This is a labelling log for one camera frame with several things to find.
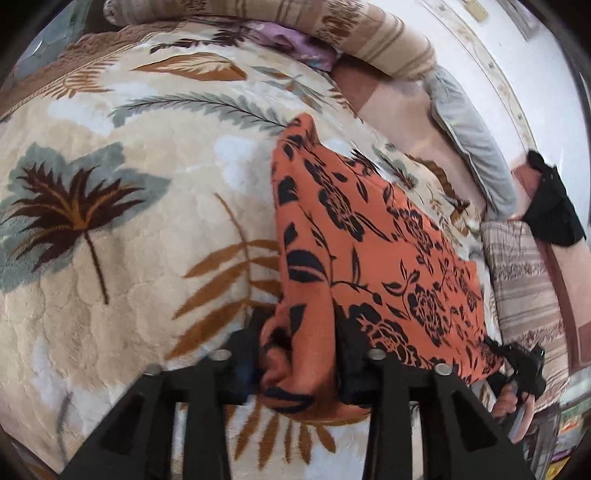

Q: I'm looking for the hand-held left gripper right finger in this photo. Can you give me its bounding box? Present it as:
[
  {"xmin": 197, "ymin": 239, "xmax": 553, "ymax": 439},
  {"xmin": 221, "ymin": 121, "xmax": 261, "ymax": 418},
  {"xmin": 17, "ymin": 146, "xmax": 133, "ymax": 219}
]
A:
[{"xmin": 335, "ymin": 314, "xmax": 542, "ymax": 480}]

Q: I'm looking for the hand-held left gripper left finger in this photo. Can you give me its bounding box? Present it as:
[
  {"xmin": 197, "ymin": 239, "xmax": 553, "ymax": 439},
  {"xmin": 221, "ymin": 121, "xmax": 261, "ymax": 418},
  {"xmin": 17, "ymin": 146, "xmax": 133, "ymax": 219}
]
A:
[{"xmin": 60, "ymin": 307, "xmax": 279, "ymax": 480}]

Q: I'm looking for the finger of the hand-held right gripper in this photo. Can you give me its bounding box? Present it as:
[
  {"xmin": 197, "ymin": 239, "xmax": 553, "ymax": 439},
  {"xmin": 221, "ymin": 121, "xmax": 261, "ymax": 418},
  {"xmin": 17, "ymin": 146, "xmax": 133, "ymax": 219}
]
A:
[{"xmin": 482, "ymin": 339, "xmax": 525, "ymax": 372}]

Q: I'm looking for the orange floral blouse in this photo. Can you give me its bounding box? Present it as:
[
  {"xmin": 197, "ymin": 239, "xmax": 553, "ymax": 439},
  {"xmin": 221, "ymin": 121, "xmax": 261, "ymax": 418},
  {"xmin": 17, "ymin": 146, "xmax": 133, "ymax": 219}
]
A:
[{"xmin": 259, "ymin": 113, "xmax": 505, "ymax": 423}]

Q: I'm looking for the person's right hand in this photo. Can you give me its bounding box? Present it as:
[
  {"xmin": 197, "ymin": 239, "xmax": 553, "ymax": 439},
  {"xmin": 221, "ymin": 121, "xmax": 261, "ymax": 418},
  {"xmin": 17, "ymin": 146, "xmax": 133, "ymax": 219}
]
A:
[{"xmin": 492, "ymin": 382, "xmax": 537, "ymax": 440}]

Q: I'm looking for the short striped floral pillow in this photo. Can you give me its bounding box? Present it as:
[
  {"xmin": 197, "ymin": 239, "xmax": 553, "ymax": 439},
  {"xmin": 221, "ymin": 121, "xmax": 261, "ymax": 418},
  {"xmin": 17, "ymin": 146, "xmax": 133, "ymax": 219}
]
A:
[{"xmin": 480, "ymin": 220, "xmax": 570, "ymax": 409}]

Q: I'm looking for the pink headboard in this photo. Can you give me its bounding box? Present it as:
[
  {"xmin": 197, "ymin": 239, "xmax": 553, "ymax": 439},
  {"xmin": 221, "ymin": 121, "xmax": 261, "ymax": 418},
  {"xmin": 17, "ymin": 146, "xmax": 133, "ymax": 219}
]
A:
[{"xmin": 512, "ymin": 165, "xmax": 583, "ymax": 370}]

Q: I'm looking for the leaf print blanket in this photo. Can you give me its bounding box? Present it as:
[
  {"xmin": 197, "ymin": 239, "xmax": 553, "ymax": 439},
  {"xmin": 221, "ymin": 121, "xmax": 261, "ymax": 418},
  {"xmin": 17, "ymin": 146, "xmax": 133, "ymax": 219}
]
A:
[{"xmin": 0, "ymin": 18, "xmax": 491, "ymax": 480}]

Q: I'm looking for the black cloth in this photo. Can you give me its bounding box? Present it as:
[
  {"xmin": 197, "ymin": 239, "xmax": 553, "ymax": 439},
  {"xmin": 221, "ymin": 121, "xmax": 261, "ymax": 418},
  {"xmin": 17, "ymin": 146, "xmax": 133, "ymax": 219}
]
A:
[{"xmin": 524, "ymin": 150, "xmax": 587, "ymax": 247}]

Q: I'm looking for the light blue pillow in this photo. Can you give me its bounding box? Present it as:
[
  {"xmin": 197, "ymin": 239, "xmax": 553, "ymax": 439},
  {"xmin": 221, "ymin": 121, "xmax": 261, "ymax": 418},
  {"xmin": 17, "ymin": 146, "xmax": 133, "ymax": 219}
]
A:
[{"xmin": 424, "ymin": 65, "xmax": 520, "ymax": 220}]

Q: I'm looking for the pink bedsheet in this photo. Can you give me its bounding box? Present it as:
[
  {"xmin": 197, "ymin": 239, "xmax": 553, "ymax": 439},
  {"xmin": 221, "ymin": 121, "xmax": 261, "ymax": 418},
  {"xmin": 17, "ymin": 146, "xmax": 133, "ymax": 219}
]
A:
[{"xmin": 332, "ymin": 60, "xmax": 486, "ymax": 217}]

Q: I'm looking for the purple cloth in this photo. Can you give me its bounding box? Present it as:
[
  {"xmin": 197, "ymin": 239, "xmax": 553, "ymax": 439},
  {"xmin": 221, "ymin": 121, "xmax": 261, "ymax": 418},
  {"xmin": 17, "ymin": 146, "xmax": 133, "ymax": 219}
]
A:
[{"xmin": 249, "ymin": 21, "xmax": 343, "ymax": 73}]

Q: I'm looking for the long striped floral pillow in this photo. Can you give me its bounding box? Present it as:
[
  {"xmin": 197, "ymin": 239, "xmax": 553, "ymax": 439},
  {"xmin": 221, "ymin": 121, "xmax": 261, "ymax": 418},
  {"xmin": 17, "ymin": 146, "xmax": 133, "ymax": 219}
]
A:
[{"xmin": 104, "ymin": 0, "xmax": 437, "ymax": 82}]

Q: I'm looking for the framed wall picture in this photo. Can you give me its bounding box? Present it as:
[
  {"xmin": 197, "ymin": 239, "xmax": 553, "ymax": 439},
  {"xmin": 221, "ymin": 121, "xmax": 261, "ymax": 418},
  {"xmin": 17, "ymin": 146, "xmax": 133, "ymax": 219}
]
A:
[{"xmin": 505, "ymin": 0, "xmax": 540, "ymax": 42}]

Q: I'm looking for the beige light switch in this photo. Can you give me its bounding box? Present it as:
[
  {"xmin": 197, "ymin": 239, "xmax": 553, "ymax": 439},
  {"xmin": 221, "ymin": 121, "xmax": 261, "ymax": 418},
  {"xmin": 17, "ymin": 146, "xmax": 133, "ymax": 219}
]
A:
[{"xmin": 464, "ymin": 0, "xmax": 490, "ymax": 22}]

